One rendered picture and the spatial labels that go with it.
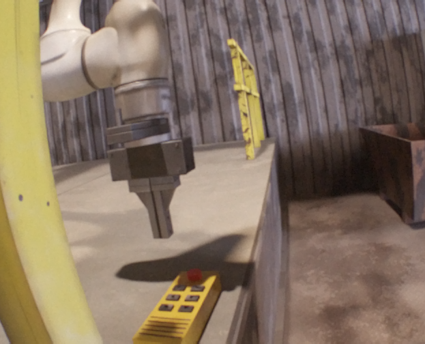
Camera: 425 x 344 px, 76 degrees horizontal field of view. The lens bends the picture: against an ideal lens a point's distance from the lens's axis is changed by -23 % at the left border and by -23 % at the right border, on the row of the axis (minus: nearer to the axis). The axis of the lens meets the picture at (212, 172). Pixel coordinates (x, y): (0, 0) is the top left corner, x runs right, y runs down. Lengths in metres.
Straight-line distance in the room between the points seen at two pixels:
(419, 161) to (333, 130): 1.79
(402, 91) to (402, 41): 0.66
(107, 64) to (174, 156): 0.18
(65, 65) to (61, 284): 0.38
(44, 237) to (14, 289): 0.05
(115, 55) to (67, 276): 0.34
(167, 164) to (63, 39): 0.28
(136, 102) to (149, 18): 0.14
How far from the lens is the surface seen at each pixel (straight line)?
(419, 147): 2.40
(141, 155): 0.52
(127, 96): 0.50
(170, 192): 0.53
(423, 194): 2.61
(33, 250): 0.25
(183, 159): 0.49
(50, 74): 0.57
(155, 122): 0.50
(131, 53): 0.50
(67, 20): 0.61
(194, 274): 0.62
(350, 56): 4.09
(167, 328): 0.50
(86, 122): 4.69
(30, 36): 0.28
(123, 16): 0.52
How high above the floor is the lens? 1.04
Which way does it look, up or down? 9 degrees down
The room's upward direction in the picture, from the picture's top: 8 degrees counter-clockwise
